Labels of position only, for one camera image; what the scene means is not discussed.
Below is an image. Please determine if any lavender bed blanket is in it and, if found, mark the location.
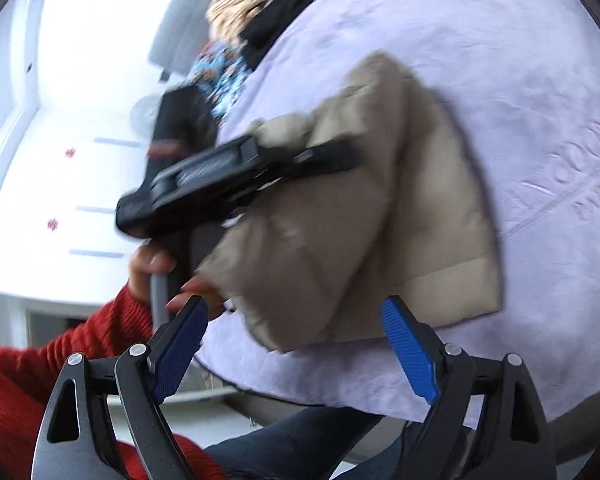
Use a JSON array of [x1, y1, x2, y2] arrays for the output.
[[192, 0, 600, 423]]

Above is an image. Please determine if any beige puffer jacket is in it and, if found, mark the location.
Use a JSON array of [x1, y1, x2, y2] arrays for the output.
[[197, 51, 506, 353]]

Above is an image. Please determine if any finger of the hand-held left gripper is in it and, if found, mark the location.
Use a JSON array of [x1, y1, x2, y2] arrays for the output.
[[252, 139, 362, 187]]

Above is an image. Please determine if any person's left hand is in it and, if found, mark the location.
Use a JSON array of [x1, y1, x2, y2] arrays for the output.
[[129, 245, 228, 323]]

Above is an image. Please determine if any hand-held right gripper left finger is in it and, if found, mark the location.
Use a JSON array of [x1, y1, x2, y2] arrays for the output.
[[30, 295, 211, 480]]

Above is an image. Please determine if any beige striped garment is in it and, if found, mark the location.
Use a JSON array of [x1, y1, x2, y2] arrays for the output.
[[207, 0, 273, 43]]

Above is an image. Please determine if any black garment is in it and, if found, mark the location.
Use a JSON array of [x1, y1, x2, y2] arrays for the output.
[[240, 0, 341, 71]]

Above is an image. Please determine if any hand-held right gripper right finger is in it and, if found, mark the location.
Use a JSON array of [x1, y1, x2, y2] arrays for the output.
[[380, 296, 558, 480]]

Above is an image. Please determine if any grey quilted headboard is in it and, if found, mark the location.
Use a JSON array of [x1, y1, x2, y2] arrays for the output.
[[150, 0, 231, 78]]

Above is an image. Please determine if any person's blue jeans leg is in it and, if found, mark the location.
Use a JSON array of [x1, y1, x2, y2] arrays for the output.
[[202, 405, 431, 480]]

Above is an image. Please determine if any blue patterned garment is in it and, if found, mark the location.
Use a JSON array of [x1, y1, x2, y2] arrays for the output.
[[187, 40, 251, 126]]

